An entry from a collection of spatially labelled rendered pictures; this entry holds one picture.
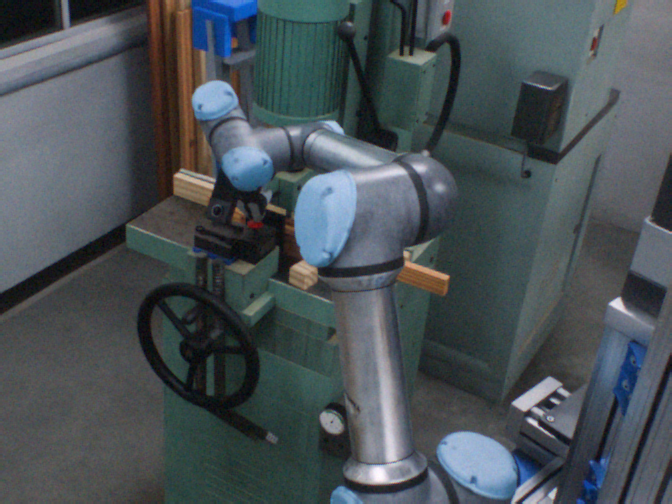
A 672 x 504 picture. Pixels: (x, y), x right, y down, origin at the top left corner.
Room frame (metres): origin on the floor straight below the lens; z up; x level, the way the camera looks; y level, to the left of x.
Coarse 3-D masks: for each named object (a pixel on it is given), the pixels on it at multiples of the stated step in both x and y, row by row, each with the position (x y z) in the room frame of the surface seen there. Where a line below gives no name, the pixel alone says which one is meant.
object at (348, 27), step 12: (348, 24) 1.60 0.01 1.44; (348, 36) 1.59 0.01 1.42; (348, 48) 1.63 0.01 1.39; (360, 72) 1.66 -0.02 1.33; (360, 84) 1.69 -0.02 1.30; (372, 108) 1.73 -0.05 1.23; (372, 120) 1.75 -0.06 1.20; (372, 132) 1.81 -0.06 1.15; (384, 132) 1.81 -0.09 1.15; (372, 144) 1.79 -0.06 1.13; (384, 144) 1.78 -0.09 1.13; (396, 144) 1.82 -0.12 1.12
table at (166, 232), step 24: (144, 216) 1.78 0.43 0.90; (168, 216) 1.79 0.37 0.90; (192, 216) 1.80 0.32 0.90; (144, 240) 1.71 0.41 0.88; (168, 240) 1.69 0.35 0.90; (192, 240) 1.69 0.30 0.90; (288, 264) 1.64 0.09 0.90; (288, 288) 1.55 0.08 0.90; (312, 288) 1.56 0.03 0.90; (240, 312) 1.49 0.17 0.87; (264, 312) 1.53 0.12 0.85; (312, 312) 1.53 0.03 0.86
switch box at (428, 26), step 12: (420, 0) 1.94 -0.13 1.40; (432, 0) 1.92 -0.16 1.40; (444, 0) 1.95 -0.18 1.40; (420, 12) 1.93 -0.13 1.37; (432, 12) 1.92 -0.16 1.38; (444, 12) 1.96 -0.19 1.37; (420, 24) 1.93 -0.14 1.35; (432, 24) 1.92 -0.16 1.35; (420, 36) 1.93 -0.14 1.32; (432, 36) 1.92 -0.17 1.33
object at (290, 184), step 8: (280, 176) 1.71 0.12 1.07; (288, 176) 1.71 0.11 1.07; (296, 176) 1.72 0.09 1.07; (304, 176) 1.73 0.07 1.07; (312, 176) 1.76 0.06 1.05; (272, 184) 1.71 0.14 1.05; (280, 184) 1.70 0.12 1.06; (288, 184) 1.69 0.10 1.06; (296, 184) 1.70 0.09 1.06; (304, 184) 1.73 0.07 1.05; (272, 192) 1.71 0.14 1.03; (288, 192) 1.69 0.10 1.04; (296, 192) 1.70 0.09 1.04; (272, 200) 1.71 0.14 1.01; (280, 200) 1.70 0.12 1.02; (288, 200) 1.69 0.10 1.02; (296, 200) 1.70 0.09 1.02; (288, 208) 1.69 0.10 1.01
